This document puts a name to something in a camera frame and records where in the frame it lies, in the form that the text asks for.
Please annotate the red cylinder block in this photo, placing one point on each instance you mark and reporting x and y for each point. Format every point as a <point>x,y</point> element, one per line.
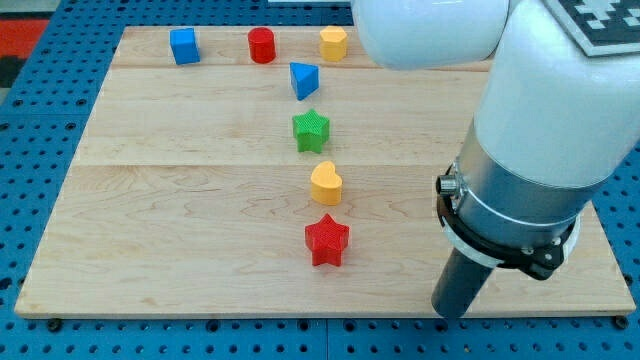
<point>262,45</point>

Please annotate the blue cube block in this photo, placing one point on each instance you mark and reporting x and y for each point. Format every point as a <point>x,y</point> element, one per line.
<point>184,46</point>

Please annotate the wooden board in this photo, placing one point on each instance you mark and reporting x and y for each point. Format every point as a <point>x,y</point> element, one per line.
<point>187,198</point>

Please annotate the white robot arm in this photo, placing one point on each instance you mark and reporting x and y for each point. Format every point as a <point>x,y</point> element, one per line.
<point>558,114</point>

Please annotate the yellow hexagon block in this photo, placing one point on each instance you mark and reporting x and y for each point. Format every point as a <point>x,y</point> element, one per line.
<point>333,43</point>

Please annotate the yellow heart block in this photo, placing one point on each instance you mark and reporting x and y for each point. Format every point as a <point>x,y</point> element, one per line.
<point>326,184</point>

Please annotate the black white fiducial marker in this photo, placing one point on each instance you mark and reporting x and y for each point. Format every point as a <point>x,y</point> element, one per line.
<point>599,27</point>

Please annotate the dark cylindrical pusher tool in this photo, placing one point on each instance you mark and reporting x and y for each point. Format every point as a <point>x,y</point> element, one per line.
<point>458,285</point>

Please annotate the red star block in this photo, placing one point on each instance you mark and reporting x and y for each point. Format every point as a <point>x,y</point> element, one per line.
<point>327,240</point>

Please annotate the green star block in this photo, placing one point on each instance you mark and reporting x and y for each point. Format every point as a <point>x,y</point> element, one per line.
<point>311,131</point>

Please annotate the blue triangle block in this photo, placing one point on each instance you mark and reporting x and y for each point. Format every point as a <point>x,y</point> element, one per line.
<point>304,79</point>

